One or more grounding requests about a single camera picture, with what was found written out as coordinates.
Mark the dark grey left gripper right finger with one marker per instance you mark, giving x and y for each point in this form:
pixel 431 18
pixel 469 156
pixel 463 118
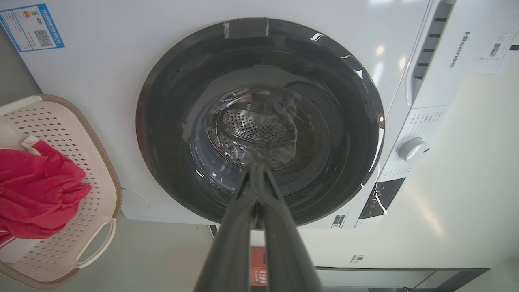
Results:
pixel 284 251

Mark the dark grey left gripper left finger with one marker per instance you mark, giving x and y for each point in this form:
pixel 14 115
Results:
pixel 231 243

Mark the cream perforated laundry basket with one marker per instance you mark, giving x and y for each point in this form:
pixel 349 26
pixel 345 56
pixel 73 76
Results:
pixel 97 170

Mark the orange-red label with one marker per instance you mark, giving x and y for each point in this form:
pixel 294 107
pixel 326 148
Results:
pixel 258 267

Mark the dark QR code sticker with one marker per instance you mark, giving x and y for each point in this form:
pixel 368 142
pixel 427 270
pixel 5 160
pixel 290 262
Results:
pixel 338 221

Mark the black framed cabinet panel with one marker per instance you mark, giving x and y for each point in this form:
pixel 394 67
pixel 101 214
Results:
pixel 385 278

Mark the round white filter cover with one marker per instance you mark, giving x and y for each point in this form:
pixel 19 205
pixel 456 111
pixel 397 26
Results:
pixel 136 199

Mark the black washer display panel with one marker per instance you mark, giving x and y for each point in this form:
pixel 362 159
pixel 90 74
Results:
pixel 383 196

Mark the round dark glass washer door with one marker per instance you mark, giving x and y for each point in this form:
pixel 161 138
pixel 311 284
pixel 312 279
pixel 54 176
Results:
pixel 170 121

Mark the white washer control knob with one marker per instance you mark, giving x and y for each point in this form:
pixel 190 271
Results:
pixel 412 149

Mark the white front-load washing machine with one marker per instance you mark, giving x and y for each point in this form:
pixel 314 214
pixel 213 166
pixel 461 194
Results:
pixel 101 101

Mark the red garment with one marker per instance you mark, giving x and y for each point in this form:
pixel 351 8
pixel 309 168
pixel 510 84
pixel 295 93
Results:
pixel 36 190

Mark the grey tape patch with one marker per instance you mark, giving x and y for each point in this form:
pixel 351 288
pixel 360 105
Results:
pixel 245 27

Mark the white detergent drawer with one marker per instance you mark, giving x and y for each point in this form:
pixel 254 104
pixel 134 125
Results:
pixel 432 40

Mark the white paper note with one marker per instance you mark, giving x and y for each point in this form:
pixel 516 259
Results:
pixel 492 46

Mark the blue energy label sticker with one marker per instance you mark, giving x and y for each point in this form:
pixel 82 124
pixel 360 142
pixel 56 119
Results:
pixel 30 26

